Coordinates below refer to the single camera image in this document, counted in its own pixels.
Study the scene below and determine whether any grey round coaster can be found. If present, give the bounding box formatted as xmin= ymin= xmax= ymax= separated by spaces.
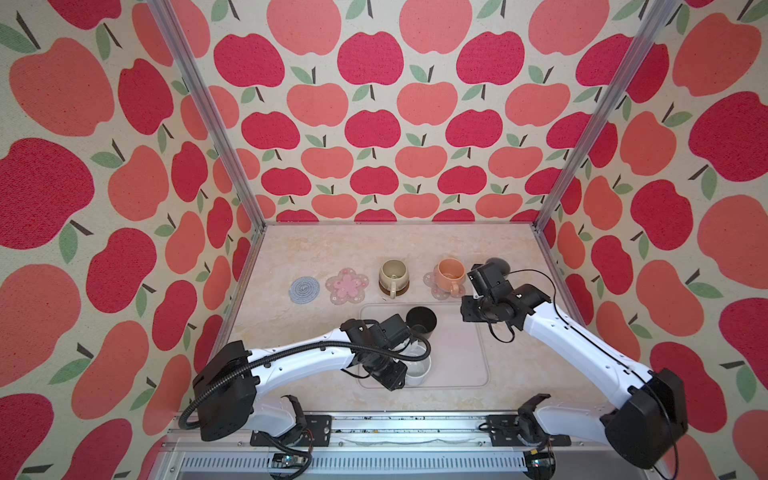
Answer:
xmin=288 ymin=276 xmax=320 ymax=305

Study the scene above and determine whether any peach pink mug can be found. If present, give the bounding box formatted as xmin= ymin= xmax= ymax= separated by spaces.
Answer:
xmin=434 ymin=258 xmax=466 ymax=298

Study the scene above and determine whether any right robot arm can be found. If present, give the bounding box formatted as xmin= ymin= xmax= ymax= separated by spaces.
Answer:
xmin=460 ymin=258 xmax=688 ymax=470

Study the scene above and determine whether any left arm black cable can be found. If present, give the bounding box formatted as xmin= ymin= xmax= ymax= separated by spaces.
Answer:
xmin=178 ymin=335 xmax=433 ymax=480

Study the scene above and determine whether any black mug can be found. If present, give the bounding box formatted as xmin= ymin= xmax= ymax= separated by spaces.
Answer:
xmin=406 ymin=306 xmax=437 ymax=339

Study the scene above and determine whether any brown wooden round coaster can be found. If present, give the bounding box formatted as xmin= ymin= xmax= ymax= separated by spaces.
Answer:
xmin=379 ymin=284 xmax=410 ymax=298

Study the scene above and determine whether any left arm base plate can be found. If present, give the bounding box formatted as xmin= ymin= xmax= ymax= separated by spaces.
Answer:
xmin=277 ymin=414 xmax=333 ymax=448

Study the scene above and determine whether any beige mug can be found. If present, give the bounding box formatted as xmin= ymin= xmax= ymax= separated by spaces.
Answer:
xmin=378 ymin=259 xmax=410 ymax=297

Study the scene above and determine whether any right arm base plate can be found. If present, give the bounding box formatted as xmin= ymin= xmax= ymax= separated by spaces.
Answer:
xmin=478 ymin=414 xmax=548 ymax=448

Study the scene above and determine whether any right aluminium corner post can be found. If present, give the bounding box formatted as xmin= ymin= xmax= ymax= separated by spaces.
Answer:
xmin=532 ymin=0 xmax=682 ymax=234

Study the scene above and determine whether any grey mug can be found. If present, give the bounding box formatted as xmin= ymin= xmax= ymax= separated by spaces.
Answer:
xmin=486 ymin=257 xmax=511 ymax=277

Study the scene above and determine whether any aluminium corner post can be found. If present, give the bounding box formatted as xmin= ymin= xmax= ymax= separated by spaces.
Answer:
xmin=532 ymin=0 xmax=682 ymax=234
xmin=148 ymin=0 xmax=266 ymax=234

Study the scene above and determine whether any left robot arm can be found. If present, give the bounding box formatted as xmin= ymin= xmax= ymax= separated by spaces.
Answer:
xmin=178 ymin=314 xmax=431 ymax=445

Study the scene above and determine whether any aluminium front rail frame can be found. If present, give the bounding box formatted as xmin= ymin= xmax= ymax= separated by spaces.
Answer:
xmin=147 ymin=411 xmax=677 ymax=479

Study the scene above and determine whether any clear plastic tray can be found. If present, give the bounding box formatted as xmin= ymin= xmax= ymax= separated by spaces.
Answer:
xmin=355 ymin=301 xmax=491 ymax=391

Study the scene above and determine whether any pink flower coaster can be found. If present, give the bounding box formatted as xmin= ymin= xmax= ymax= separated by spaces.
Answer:
xmin=423 ymin=271 xmax=466 ymax=300
xmin=325 ymin=267 xmax=369 ymax=305

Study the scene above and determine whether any left aluminium corner post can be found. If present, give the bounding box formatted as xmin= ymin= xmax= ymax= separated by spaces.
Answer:
xmin=148 ymin=0 xmax=266 ymax=234

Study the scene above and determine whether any white mug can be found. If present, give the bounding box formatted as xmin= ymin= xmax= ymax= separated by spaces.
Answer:
xmin=403 ymin=342 xmax=431 ymax=387

